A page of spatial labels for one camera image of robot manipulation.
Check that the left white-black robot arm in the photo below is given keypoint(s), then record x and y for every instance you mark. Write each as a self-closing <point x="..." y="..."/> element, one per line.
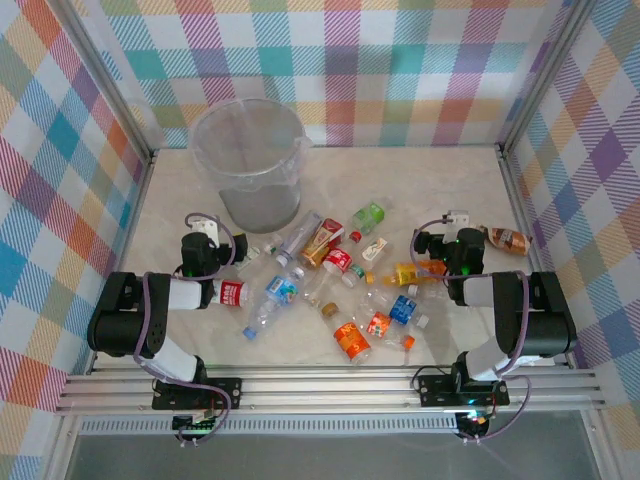
<point x="120" y="330"/>

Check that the aluminium table side rail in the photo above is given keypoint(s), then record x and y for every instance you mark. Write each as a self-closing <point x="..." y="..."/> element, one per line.
<point x="137" y="210"/>
<point x="520" y="210"/>

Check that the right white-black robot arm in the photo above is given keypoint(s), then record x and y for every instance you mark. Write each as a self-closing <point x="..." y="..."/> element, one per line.
<point x="545" y="325"/>

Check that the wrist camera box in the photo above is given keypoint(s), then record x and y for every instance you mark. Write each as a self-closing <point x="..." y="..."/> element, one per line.
<point x="457" y="218"/>
<point x="206" y="227"/>

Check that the orange label bottle brown cap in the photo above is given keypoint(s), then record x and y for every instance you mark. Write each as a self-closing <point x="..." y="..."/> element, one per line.
<point x="352" y="340"/>

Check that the aluminium mounting rail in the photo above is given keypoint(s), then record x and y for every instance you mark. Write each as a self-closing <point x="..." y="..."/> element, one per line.
<point x="325" y="395"/>

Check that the white label bottle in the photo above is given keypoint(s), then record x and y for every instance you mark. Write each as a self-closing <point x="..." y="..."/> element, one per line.
<point x="375" y="249"/>

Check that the yellow-orange label bottle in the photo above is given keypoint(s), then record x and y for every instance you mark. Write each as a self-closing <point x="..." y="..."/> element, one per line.
<point x="406" y="272"/>

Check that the aluminium frame post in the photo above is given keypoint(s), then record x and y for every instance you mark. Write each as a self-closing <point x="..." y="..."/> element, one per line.
<point x="545" y="75"/>
<point x="110" y="85"/>

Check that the multicolour plaid cloth panel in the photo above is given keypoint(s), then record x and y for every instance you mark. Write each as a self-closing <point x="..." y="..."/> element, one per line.
<point x="40" y="200"/>
<point x="600" y="200"/>
<point x="350" y="75"/>

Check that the clear bottle light-blue label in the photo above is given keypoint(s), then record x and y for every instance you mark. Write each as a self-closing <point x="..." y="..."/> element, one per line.
<point x="281" y="290"/>

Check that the small controller board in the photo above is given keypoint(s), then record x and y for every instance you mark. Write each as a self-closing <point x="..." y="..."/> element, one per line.
<point x="475" y="420"/>
<point x="197" y="425"/>

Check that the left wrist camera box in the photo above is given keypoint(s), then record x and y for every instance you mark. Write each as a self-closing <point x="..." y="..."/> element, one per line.
<point x="206" y="227"/>

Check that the clear plastic bin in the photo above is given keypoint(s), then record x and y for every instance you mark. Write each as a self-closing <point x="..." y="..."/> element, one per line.
<point x="260" y="210"/>

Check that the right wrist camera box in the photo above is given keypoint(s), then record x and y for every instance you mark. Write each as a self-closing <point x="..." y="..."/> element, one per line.
<point x="457" y="218"/>

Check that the red label cola bottle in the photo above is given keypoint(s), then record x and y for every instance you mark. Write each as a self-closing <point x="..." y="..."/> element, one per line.
<point x="339" y="260"/>

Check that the clear bottle dark-blue label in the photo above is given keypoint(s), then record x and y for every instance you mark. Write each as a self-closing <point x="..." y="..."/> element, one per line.
<point x="402" y="307"/>

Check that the clear bottle red label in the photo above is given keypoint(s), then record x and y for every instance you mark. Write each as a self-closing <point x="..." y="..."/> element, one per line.
<point x="230" y="294"/>

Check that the brown coffee bottle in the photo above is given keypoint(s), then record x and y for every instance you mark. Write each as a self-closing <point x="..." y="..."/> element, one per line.
<point x="507" y="241"/>

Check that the clear bottle orange cap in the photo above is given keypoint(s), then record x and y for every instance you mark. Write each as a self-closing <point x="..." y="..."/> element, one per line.
<point x="379" y="324"/>

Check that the yellow bottle cap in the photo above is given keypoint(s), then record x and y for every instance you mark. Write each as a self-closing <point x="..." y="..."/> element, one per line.
<point x="370" y="277"/>

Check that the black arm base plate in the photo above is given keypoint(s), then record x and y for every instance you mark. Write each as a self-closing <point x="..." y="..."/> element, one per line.
<point x="235" y="385"/>
<point x="435" y="397"/>

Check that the grey metal sheet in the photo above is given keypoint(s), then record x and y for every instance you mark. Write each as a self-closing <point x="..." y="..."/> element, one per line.
<point x="325" y="460"/>

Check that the small green label bottle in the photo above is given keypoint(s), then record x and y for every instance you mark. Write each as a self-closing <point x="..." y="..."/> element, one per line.
<point x="354" y="275"/>

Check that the crushed clear bottle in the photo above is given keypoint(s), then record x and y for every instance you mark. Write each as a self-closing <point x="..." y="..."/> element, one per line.
<point x="316" y="285"/>

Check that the clear plastic bin liner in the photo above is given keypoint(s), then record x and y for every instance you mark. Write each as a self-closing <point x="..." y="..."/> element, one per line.
<point x="301" y="150"/>

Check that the bluish clear bottle white cap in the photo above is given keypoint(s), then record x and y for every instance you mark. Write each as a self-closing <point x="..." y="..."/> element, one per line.
<point x="300" y="235"/>

